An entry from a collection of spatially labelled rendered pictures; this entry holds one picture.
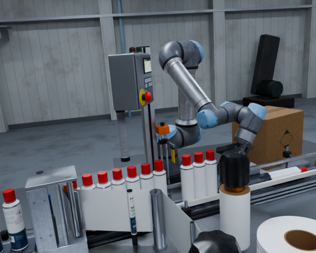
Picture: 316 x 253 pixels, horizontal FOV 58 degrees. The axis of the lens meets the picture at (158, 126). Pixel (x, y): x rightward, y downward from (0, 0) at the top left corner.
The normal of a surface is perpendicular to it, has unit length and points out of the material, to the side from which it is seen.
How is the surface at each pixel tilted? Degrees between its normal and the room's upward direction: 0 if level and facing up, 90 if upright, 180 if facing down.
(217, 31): 90
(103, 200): 90
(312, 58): 90
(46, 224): 90
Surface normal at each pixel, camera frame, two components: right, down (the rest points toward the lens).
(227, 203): -0.60, 0.23
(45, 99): 0.20, 0.22
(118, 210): -0.16, 0.25
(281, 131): 0.51, 0.17
